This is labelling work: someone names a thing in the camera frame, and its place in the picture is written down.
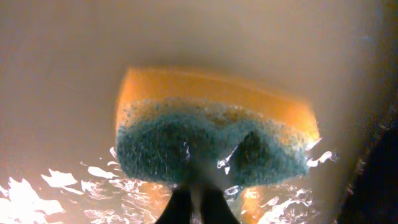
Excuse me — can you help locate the green and yellow sponge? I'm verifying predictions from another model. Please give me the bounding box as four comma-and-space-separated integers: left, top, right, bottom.
115, 68, 320, 189

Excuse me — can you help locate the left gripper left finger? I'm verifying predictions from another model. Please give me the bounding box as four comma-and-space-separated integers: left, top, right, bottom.
155, 185, 193, 224

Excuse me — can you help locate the small black water tray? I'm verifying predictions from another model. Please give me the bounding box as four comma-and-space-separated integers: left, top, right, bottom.
1, 0, 397, 223

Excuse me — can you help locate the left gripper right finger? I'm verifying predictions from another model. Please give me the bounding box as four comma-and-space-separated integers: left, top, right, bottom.
200, 187, 239, 224

